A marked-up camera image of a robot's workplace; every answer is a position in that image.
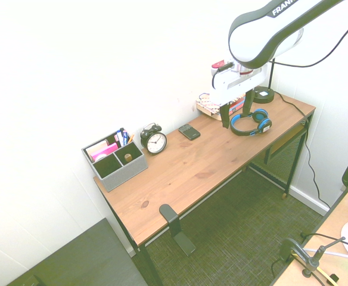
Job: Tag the blue paperback book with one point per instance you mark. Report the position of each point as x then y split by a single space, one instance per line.
236 108

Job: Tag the black headphone hanger hook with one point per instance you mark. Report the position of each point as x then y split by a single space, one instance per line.
177 226

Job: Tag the pink sticky notes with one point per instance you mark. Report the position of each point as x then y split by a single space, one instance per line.
104 152

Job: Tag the bundle of pens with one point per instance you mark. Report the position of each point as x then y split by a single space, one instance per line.
123 137

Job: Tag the black C clamp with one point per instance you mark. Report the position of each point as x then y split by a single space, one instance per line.
291 248

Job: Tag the small brass cylinder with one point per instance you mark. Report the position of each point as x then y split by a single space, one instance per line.
128 157

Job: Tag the black twin bell alarm clock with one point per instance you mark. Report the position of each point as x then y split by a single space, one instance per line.
153 140

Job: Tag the wooden desk with black frame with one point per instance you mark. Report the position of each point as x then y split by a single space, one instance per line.
192 161

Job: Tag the beige notepad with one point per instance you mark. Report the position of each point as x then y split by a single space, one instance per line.
98 146

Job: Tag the grey desk organizer box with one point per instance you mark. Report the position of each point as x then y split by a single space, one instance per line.
117 169

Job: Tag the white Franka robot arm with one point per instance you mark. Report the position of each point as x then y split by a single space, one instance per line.
257 32

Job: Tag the red paperback book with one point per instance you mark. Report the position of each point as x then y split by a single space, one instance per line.
239 102

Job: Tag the red wrist camera mount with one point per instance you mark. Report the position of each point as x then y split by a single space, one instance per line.
219 65

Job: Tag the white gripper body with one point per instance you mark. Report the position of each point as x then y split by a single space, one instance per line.
236 85

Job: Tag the black smartphone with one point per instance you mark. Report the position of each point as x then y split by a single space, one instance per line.
189 132

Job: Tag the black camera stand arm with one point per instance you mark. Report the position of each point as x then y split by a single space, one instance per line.
321 253

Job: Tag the black side table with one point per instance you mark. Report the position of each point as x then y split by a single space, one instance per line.
72 259

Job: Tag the blue black headphone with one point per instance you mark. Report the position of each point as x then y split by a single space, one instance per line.
262 123

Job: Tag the black desk lamp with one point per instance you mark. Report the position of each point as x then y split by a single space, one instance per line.
264 95

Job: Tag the light wooden robot table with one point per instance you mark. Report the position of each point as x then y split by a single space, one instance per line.
335 226

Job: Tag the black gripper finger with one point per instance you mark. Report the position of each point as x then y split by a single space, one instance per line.
248 102
225 116

